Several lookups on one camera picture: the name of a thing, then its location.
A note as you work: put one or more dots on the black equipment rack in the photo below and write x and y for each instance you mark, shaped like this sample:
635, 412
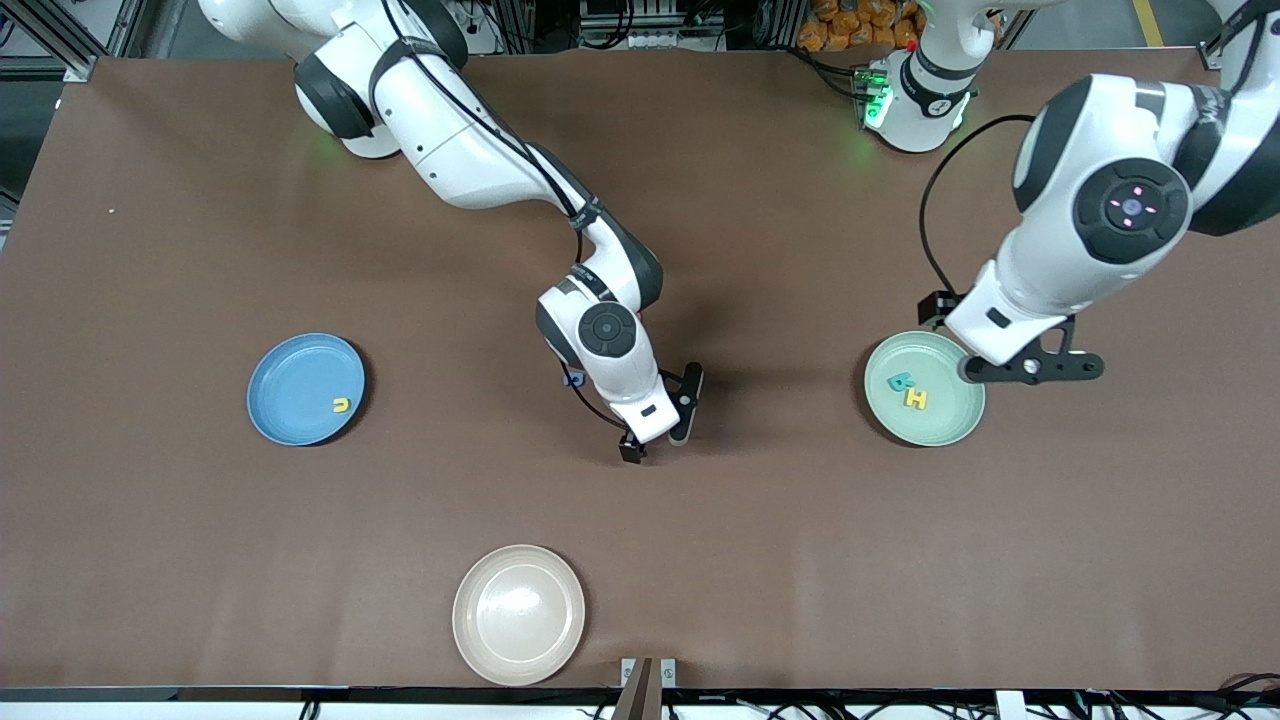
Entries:
650, 25

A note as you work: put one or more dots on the beige plate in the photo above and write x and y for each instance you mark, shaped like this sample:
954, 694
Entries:
520, 615

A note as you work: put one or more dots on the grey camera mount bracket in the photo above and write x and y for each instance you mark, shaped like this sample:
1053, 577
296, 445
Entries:
648, 690

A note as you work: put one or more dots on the light green plate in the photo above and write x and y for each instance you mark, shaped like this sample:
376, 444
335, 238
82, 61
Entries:
950, 425

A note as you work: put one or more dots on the white table edge rail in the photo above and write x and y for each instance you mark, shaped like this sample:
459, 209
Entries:
200, 712

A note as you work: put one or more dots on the orange objects pile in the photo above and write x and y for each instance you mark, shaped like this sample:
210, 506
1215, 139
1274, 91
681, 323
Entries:
850, 25

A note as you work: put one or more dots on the aluminium frame profile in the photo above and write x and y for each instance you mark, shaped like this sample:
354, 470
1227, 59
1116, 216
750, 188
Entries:
75, 65
1212, 60

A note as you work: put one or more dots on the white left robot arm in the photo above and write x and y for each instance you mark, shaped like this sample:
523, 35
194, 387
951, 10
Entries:
1090, 150

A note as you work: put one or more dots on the yellow capital letter H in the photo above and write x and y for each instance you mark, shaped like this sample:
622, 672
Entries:
916, 400

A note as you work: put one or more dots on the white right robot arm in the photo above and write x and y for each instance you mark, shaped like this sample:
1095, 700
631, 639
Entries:
470, 160

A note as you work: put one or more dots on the teal capital letter R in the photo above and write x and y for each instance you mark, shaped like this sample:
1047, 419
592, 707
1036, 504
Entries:
900, 383

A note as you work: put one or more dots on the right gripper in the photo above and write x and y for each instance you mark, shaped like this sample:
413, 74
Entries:
631, 450

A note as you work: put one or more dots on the brown table cover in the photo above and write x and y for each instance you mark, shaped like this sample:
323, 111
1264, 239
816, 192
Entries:
1100, 550

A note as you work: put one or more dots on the blue plate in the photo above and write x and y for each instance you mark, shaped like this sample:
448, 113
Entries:
295, 380

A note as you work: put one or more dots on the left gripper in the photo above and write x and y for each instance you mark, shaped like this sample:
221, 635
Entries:
938, 309

